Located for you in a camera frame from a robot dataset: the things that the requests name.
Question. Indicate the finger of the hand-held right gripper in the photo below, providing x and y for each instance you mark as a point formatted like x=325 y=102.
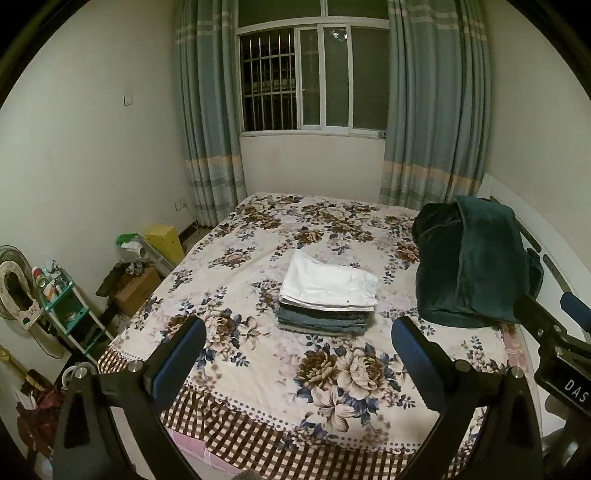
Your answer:
x=575 y=304
x=535 y=318

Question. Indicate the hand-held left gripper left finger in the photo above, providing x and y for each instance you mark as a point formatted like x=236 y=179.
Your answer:
x=178 y=360

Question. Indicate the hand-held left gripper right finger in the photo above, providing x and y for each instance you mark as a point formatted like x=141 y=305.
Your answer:
x=415 y=364

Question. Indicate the white pants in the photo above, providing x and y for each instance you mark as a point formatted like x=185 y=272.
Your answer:
x=323 y=277

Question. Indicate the grey folded pants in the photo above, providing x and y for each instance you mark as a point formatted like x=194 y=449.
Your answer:
x=314 y=332

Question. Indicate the white headboard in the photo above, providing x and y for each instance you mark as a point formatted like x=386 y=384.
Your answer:
x=568 y=258

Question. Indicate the dark green pillow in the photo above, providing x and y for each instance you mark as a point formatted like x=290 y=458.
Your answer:
x=489 y=254

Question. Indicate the cardboard box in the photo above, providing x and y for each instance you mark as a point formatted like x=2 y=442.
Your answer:
x=138 y=290

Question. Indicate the dark green blanket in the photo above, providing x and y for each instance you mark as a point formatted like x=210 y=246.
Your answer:
x=434 y=286

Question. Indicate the blue folded jeans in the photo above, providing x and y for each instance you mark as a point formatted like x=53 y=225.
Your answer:
x=332 y=326

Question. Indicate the pink floral mattress pad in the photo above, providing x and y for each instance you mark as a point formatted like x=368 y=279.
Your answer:
x=198 y=454

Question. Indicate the dark folded jeans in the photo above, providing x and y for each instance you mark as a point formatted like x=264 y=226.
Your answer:
x=314 y=315

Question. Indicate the yellow box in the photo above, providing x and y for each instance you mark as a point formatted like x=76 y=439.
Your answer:
x=164 y=242

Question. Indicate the teal storage shelf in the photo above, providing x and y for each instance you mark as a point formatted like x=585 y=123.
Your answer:
x=69 y=300

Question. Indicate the broom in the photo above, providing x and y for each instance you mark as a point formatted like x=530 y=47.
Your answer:
x=32 y=379

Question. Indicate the red bag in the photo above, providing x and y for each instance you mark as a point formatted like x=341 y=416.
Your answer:
x=39 y=415

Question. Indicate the floral bedsheet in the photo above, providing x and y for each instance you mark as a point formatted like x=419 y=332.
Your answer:
x=277 y=230

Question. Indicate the grey-blue striped curtain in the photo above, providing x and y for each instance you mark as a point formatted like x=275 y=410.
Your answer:
x=207 y=115
x=429 y=92

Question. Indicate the barred window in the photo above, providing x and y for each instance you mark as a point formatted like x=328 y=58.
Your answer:
x=323 y=78

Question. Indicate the wall socket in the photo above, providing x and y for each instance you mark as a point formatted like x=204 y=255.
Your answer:
x=180 y=204

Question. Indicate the pedestal fan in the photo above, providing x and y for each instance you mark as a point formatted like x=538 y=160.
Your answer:
x=10 y=254

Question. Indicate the wall switch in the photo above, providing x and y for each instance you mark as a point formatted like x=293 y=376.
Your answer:
x=129 y=99

